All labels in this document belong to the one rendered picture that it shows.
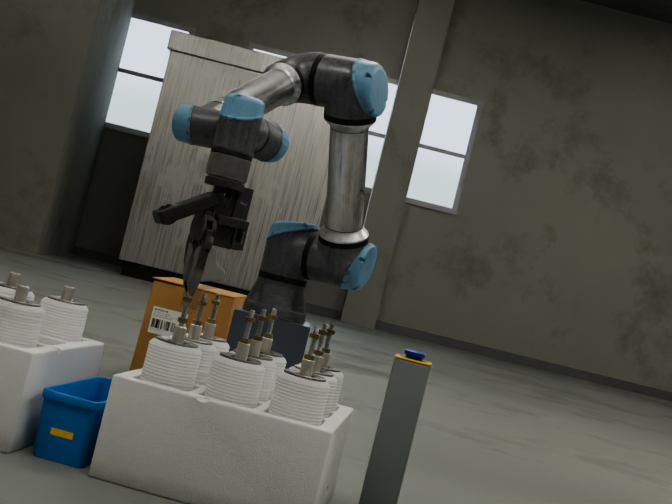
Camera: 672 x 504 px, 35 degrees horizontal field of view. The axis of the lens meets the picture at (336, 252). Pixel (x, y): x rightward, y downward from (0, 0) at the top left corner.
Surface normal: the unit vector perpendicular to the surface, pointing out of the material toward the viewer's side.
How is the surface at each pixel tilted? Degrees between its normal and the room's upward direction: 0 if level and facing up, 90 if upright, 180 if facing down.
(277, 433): 90
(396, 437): 90
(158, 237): 90
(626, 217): 90
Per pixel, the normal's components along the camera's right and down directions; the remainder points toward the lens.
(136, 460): -0.11, -0.04
